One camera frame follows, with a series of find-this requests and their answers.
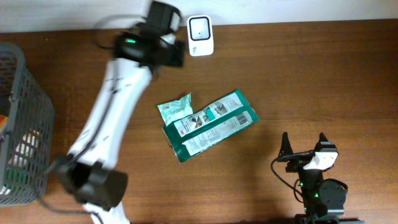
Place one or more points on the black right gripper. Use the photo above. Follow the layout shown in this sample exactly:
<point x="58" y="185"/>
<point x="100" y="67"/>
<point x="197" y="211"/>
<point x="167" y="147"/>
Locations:
<point x="296" y="163"/>

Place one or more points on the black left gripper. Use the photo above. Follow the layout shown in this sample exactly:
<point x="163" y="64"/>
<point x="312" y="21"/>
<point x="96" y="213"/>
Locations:
<point x="177" y="57"/>

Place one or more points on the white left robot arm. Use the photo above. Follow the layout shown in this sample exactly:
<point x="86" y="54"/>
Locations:
<point x="87" y="171"/>

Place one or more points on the white barcode scanner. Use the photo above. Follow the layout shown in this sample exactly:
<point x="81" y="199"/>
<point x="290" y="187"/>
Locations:
<point x="200" y="35"/>

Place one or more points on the light green tissue pack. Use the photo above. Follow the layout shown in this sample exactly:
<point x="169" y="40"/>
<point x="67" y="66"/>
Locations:
<point x="175" y="110"/>

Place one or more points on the green 3M package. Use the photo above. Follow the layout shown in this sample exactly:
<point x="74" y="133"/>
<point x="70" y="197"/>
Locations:
<point x="221" y="119"/>

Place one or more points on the grey plastic mesh basket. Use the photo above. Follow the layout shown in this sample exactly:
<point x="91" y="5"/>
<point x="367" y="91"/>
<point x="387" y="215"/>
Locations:
<point x="26" y="137"/>

